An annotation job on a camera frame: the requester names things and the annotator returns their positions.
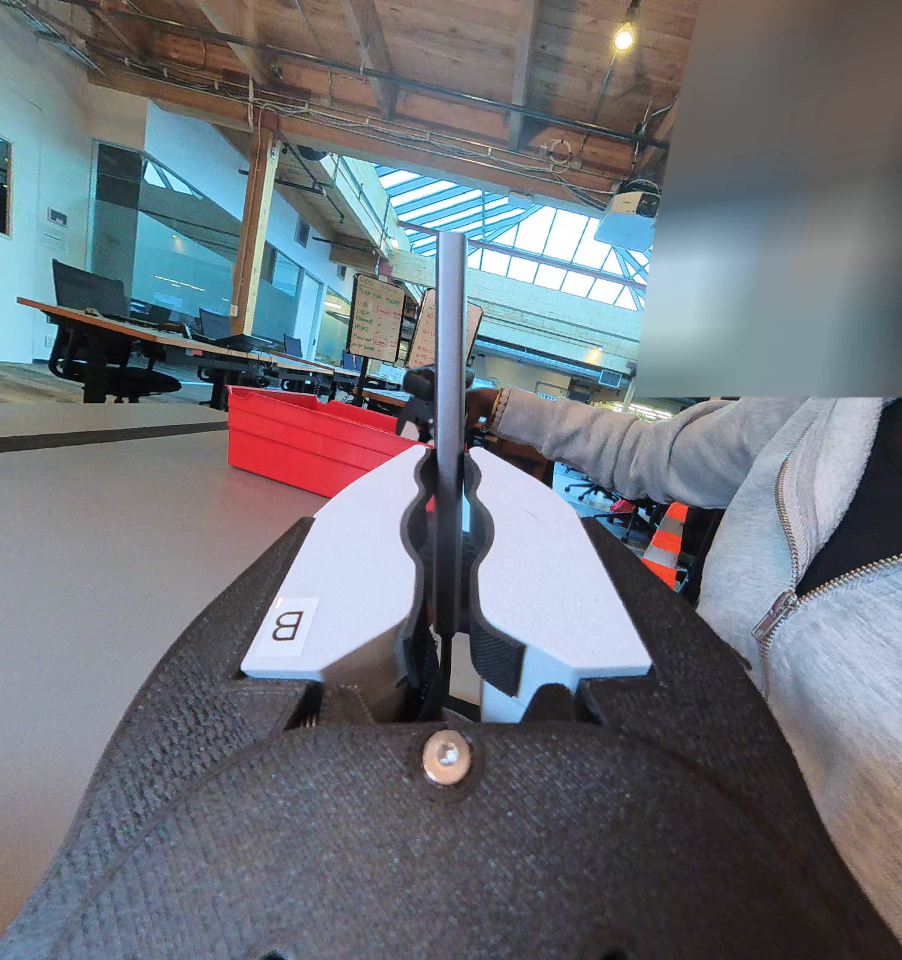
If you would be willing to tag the dark grey usb hub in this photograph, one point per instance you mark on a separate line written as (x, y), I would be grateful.
(451, 337)

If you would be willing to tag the ceiling projector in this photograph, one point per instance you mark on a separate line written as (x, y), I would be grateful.
(627, 225)

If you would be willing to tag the person's right hand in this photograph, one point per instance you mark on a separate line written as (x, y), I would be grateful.
(482, 411)

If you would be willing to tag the red plastic bin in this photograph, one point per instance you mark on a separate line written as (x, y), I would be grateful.
(286, 442)

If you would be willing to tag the handwritten whiteboard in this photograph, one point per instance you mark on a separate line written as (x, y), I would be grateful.
(376, 319)
(424, 330)

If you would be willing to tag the black monitor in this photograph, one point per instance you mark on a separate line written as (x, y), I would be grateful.
(91, 289)

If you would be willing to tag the black shirt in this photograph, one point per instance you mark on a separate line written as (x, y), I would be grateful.
(871, 510)

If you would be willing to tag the row of black office chairs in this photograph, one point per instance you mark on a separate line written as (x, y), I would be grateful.
(601, 491)

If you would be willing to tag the wooden office desk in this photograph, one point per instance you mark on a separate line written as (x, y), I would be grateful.
(95, 367)

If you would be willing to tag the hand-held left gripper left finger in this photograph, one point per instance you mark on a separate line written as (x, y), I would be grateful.
(346, 570)

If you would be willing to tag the orange traffic cone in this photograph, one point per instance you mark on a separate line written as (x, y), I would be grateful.
(665, 547)

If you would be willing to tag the black office chair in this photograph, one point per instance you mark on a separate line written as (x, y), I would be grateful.
(143, 382)

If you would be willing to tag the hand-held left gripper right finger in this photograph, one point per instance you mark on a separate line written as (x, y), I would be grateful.
(556, 577)

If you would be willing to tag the person's right forearm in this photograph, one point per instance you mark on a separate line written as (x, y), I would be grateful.
(608, 442)

